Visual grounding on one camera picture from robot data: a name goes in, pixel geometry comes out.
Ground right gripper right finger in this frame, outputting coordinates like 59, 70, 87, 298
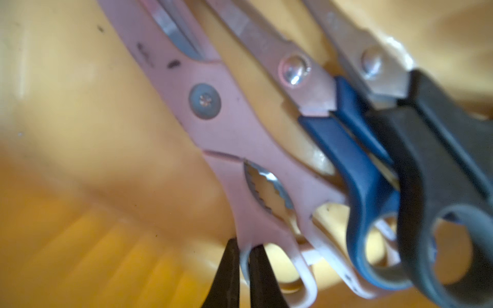
249, 245, 289, 308

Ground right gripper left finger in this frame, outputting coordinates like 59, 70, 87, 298
201, 238, 240, 308

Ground pink handled kitchen scissors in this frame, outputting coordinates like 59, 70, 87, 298
100, 1, 385, 307

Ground yellow plastic storage tray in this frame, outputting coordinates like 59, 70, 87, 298
1, 1, 492, 307

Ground bright blue handled scissors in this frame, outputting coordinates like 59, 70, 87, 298
209, 1, 412, 291

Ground dark grey handled scissors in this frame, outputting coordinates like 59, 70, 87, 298
306, 1, 492, 307

